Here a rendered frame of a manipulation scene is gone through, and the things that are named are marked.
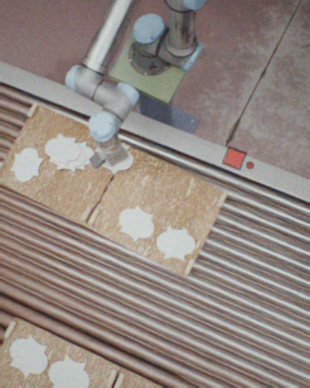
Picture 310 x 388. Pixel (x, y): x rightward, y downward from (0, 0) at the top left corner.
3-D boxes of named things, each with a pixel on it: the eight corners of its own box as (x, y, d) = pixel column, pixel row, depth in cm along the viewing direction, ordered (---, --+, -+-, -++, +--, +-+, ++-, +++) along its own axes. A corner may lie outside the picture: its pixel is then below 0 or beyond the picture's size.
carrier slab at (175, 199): (131, 147, 174) (130, 146, 173) (227, 193, 168) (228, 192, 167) (87, 227, 167) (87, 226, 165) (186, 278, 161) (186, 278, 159)
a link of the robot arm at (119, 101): (108, 71, 133) (89, 101, 131) (141, 89, 132) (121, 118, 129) (111, 83, 141) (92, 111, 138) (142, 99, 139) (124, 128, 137)
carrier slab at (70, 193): (38, 104, 181) (37, 103, 179) (128, 145, 175) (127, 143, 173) (-6, 180, 173) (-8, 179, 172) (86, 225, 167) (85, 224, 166)
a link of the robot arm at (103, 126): (120, 116, 128) (104, 140, 126) (125, 130, 138) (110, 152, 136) (97, 103, 129) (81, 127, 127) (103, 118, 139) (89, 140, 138)
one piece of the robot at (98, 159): (77, 140, 140) (86, 156, 156) (91, 163, 138) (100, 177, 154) (109, 120, 141) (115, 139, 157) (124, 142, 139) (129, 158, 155)
